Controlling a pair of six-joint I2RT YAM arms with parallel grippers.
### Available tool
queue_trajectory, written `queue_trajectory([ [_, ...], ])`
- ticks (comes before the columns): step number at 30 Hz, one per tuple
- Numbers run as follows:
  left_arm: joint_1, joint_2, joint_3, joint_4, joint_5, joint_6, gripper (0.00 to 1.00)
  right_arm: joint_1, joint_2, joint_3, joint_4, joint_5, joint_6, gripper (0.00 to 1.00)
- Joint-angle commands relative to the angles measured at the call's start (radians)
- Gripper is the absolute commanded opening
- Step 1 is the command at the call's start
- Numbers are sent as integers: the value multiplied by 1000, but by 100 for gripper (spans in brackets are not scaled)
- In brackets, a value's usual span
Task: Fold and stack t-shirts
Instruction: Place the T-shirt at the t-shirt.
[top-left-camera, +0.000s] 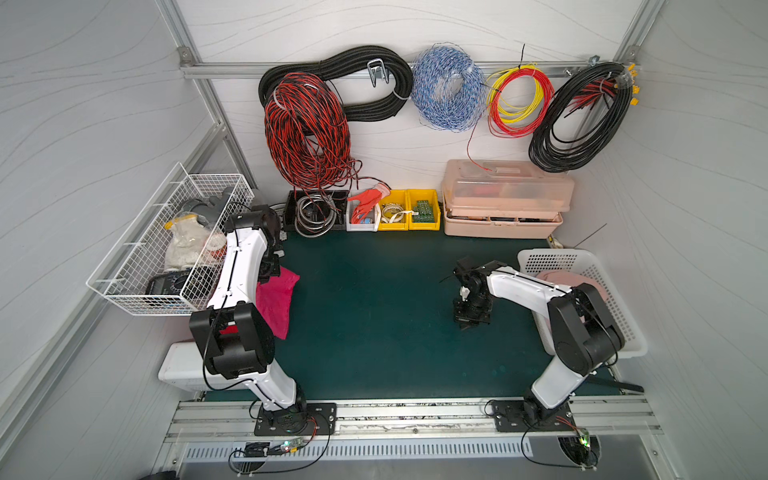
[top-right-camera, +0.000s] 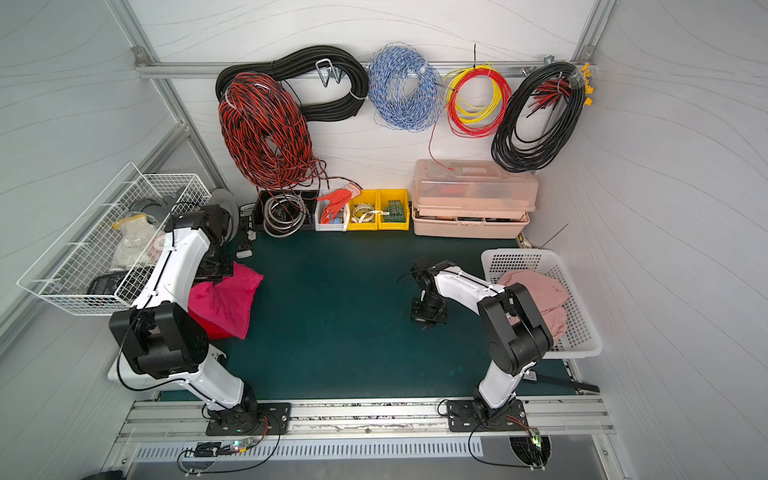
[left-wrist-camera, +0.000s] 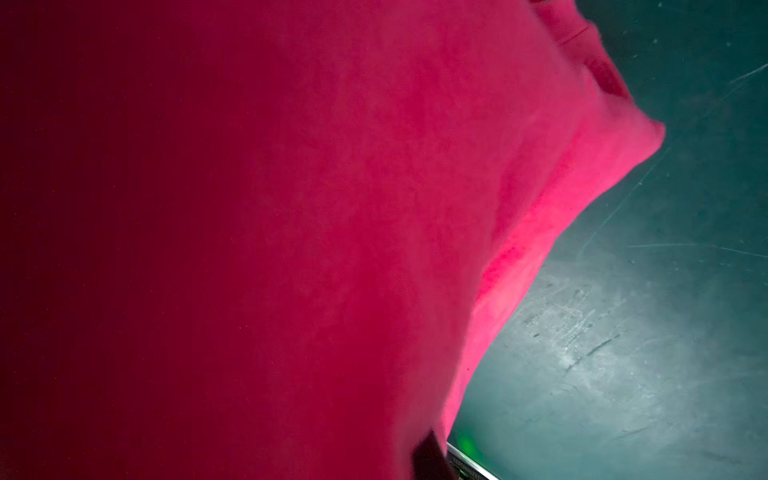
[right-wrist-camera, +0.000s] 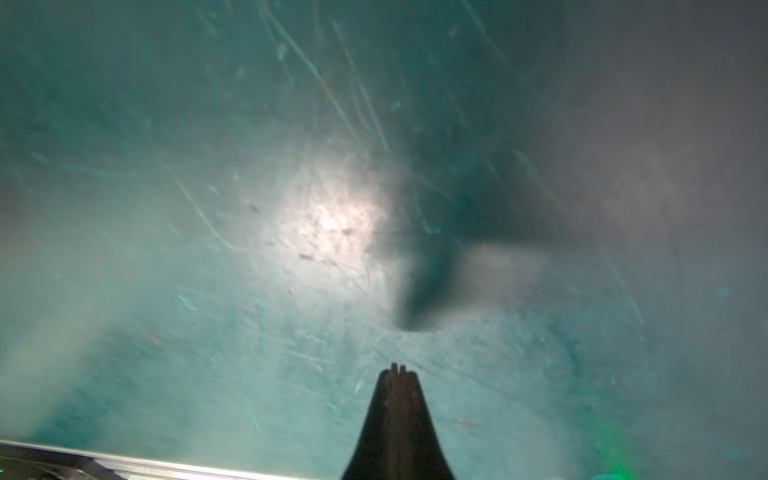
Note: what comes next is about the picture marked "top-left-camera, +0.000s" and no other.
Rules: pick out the green circuit boards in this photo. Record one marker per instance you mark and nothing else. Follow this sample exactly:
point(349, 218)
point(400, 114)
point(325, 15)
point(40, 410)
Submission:
point(423, 212)

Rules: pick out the white storage bin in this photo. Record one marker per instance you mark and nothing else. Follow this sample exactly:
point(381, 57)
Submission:
point(369, 223)

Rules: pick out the yellow bin with circuit boards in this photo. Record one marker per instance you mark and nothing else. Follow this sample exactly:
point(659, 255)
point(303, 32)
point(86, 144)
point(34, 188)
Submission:
point(424, 194)

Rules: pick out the black multimeter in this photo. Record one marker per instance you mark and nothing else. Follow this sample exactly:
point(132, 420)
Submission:
point(189, 283)

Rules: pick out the yellow bin with tape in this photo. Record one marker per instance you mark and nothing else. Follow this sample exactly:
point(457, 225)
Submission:
point(399, 197)

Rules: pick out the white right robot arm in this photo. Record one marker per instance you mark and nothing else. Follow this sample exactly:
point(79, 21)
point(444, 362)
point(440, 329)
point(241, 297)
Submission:
point(584, 332)

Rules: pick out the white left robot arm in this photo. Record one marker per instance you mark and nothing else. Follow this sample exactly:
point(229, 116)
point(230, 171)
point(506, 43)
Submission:
point(232, 336)

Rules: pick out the pale pink t-shirt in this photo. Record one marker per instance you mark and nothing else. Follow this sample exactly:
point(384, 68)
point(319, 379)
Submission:
point(562, 277)

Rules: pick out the pink translucent toolbox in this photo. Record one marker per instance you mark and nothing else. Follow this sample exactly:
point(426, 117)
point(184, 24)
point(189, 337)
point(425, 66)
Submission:
point(503, 199)

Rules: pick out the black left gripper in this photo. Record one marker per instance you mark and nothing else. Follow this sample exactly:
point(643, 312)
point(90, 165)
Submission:
point(271, 264)

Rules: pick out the white laundry basket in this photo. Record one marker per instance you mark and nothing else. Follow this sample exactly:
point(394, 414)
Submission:
point(582, 262)

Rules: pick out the white ribbon tape roll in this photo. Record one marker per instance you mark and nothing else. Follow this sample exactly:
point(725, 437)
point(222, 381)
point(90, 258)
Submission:
point(392, 213)

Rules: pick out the white cloth gloves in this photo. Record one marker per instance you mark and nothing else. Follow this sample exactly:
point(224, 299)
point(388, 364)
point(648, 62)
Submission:
point(192, 243)

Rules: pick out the red work glove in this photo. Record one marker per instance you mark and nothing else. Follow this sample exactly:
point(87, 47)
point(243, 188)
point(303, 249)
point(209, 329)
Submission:
point(370, 197)

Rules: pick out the coiled metal flexible conduit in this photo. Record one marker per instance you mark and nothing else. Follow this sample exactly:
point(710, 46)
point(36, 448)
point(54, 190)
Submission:
point(315, 215)

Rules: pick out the white power supply box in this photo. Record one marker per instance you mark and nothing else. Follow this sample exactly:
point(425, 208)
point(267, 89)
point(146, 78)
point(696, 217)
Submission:
point(183, 369)

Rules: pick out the black storage bin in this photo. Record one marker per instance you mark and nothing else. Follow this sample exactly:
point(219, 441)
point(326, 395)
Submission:
point(339, 198)

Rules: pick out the magenta t-shirt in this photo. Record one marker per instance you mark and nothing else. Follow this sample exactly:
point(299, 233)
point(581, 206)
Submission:
point(273, 301)

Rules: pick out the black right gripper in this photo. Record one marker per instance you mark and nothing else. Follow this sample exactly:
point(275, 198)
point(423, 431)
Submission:
point(471, 303)

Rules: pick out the white wire wall basket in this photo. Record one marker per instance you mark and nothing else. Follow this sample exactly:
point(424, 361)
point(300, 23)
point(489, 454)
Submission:
point(139, 254)

